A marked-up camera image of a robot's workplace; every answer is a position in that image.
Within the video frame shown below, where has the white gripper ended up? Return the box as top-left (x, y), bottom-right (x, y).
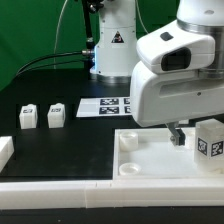
top-left (130, 21), bottom-right (224, 146)

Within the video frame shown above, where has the white square tabletop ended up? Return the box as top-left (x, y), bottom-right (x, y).
top-left (113, 128), bottom-right (224, 180)

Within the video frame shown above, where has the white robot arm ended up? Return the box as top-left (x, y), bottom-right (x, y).
top-left (90, 0), bottom-right (224, 140)

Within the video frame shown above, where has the marker sheet with tags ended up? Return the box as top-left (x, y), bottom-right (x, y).
top-left (76, 97), bottom-right (131, 118)

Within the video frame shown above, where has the white left fence block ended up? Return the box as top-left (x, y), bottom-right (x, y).
top-left (0, 136), bottom-right (14, 173)

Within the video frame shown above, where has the white front fence rail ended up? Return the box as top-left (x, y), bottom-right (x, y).
top-left (0, 178), bottom-right (224, 210)

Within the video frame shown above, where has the black camera pole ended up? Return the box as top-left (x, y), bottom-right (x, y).
top-left (81, 0), bottom-right (100, 49)

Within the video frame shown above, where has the grey thin cable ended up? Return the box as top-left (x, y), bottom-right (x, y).
top-left (53, 0), bottom-right (70, 70)

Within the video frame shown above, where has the black cable pair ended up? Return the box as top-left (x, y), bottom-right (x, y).
top-left (14, 49), bottom-right (96, 77)

